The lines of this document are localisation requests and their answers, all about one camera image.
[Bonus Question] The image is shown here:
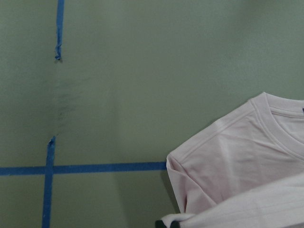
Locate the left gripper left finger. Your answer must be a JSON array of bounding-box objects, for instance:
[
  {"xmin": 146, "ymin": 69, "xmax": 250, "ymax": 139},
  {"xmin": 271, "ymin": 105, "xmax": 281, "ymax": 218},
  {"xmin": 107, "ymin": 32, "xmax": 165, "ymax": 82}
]
[{"xmin": 155, "ymin": 220, "xmax": 167, "ymax": 228}]

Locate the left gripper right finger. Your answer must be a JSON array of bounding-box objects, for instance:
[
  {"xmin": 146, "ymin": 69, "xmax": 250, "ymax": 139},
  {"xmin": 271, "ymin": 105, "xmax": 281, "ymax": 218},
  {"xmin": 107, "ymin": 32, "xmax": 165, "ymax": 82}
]
[{"xmin": 170, "ymin": 221, "xmax": 180, "ymax": 228}]

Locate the pink Snoopy t-shirt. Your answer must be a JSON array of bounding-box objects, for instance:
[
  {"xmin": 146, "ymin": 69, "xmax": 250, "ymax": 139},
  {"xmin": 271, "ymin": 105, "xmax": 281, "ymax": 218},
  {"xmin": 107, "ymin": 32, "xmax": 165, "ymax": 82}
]
[{"xmin": 161, "ymin": 93, "xmax": 304, "ymax": 228}]

